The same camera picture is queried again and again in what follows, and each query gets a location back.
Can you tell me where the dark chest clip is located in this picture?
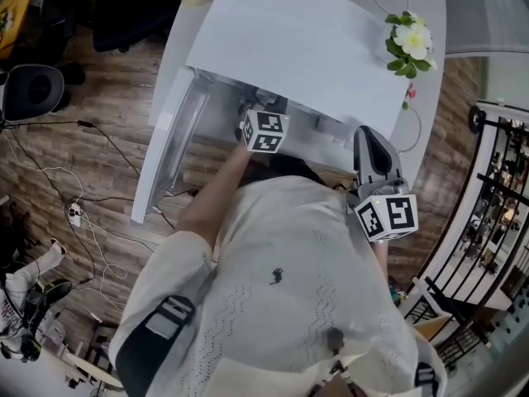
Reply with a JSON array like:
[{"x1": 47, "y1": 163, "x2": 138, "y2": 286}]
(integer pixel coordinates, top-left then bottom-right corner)
[{"x1": 326, "y1": 328, "x2": 346, "y2": 355}]

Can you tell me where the black office chair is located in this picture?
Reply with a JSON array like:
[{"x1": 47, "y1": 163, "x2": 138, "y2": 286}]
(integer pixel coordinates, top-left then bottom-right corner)
[{"x1": 91, "y1": 0, "x2": 179, "y2": 54}]

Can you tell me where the person's left forearm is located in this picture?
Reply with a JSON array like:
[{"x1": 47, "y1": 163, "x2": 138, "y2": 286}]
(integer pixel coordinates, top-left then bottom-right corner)
[{"x1": 176, "y1": 141, "x2": 254, "y2": 250}]

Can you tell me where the person's right forearm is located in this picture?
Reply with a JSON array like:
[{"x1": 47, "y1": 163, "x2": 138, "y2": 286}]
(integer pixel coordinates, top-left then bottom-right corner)
[{"x1": 374, "y1": 240, "x2": 390, "y2": 283}]

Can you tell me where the white power strip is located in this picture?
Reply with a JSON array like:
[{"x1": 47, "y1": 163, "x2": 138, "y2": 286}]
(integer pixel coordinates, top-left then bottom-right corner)
[{"x1": 67, "y1": 202, "x2": 84, "y2": 228}]

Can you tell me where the person's right shoulder strap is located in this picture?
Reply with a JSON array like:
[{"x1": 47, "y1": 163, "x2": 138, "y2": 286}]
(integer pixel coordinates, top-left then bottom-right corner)
[{"x1": 414, "y1": 361, "x2": 439, "y2": 397}]

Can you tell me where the black adapter cable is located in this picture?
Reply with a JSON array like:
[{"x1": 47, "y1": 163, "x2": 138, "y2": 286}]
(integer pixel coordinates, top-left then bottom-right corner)
[{"x1": 91, "y1": 122, "x2": 142, "y2": 178}]

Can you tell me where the potted red flower plant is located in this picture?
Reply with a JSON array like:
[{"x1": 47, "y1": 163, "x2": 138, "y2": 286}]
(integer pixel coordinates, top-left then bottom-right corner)
[{"x1": 400, "y1": 82, "x2": 418, "y2": 112}]

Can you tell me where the teal toy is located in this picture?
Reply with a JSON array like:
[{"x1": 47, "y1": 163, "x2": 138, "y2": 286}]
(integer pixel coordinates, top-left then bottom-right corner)
[{"x1": 388, "y1": 277, "x2": 409, "y2": 306}]

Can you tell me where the metal wire ring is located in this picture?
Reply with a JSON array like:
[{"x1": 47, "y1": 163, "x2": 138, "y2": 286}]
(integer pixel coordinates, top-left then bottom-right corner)
[{"x1": 394, "y1": 104, "x2": 423, "y2": 154}]

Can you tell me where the yellow round table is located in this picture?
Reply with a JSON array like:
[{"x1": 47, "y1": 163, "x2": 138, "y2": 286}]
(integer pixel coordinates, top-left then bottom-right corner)
[{"x1": 0, "y1": 0, "x2": 37, "y2": 60}]

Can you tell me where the person's left shoulder strap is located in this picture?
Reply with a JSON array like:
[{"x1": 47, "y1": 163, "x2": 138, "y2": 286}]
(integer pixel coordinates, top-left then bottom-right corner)
[{"x1": 115, "y1": 294, "x2": 196, "y2": 397}]

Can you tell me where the person's white shirt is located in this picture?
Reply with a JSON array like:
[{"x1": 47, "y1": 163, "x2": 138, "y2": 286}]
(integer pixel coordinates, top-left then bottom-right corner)
[{"x1": 107, "y1": 175, "x2": 450, "y2": 397}]

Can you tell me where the potted white flower plant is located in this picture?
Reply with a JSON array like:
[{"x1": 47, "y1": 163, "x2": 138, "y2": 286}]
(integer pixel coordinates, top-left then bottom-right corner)
[{"x1": 384, "y1": 10, "x2": 439, "y2": 80}]

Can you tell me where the person's shoulder strap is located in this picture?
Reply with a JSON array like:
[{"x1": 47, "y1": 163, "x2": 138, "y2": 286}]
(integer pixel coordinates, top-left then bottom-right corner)
[
  {"x1": 414, "y1": 361, "x2": 439, "y2": 397},
  {"x1": 115, "y1": 294, "x2": 196, "y2": 397}
]

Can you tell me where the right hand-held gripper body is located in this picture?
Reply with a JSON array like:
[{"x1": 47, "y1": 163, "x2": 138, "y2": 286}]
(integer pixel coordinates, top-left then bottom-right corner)
[{"x1": 353, "y1": 175, "x2": 420, "y2": 243}]

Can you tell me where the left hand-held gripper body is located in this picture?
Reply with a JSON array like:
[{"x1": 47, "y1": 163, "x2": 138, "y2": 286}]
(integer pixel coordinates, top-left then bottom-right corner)
[{"x1": 234, "y1": 90, "x2": 292, "y2": 155}]

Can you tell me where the black metal railing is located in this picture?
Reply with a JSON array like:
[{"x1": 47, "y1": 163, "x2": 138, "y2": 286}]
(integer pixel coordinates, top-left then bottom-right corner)
[{"x1": 407, "y1": 105, "x2": 529, "y2": 371}]

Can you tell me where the white microwave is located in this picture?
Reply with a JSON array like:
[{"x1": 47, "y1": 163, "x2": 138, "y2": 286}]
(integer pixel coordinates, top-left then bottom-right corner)
[{"x1": 130, "y1": 0, "x2": 411, "y2": 226}]

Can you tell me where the white framed wooden table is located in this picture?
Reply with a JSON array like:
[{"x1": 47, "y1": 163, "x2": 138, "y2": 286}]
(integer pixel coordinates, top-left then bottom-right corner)
[{"x1": 398, "y1": 277, "x2": 462, "y2": 342}]

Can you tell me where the black scooter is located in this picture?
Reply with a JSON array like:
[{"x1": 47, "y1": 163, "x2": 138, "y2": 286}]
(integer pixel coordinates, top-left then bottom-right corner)
[{"x1": 468, "y1": 104, "x2": 489, "y2": 135}]

